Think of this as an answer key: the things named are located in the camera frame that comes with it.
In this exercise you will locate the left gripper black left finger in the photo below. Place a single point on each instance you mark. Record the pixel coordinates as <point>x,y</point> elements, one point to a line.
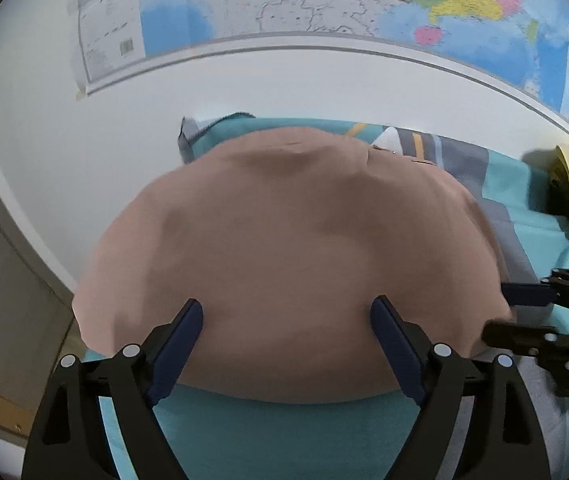
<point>68,439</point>

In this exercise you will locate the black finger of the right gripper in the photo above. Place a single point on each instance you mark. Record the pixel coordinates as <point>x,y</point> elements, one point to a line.
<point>523,340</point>
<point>527,295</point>

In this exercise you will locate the colourful wall map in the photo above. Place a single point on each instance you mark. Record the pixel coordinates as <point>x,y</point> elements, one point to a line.
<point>524,43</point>

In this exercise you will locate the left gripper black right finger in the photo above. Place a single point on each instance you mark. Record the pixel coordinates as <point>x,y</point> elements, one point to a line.
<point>503,439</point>

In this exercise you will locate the pink jacket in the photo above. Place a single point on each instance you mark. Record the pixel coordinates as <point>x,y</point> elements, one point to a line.
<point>285,236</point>

